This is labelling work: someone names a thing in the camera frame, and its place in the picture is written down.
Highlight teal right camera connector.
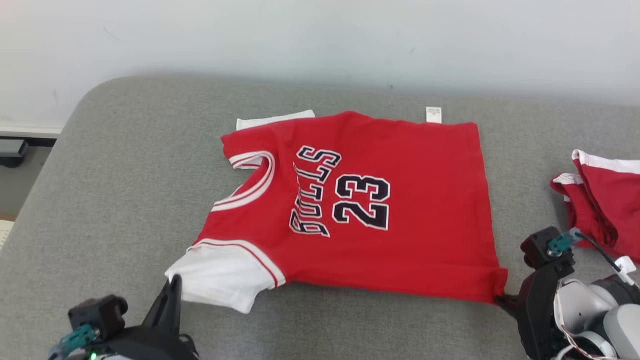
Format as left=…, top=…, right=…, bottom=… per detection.
left=546, top=228, right=583, bottom=257

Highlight white wall baseboard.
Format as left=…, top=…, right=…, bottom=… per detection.
left=0, top=125, right=63, bottom=138

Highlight red Bulls basketball jersey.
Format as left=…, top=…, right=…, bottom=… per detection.
left=165, top=106, right=509, bottom=315

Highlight red shorts with white stripe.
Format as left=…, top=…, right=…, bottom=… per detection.
left=550, top=149, right=640, bottom=265

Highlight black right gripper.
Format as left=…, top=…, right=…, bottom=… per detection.
left=494, top=255, right=576, bottom=360

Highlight teal camera connector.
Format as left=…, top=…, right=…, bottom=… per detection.
left=48, top=324, right=96, bottom=360
left=546, top=228, right=583, bottom=257

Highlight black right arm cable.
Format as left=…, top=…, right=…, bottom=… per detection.
left=575, top=232, right=640, bottom=286

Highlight dark grey box device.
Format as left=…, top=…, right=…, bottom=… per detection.
left=0, top=139, right=29, bottom=168

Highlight teal left camera connector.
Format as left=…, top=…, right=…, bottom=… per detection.
left=48, top=324, right=96, bottom=360

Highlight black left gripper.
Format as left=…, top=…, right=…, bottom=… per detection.
left=95, top=274, right=198, bottom=360

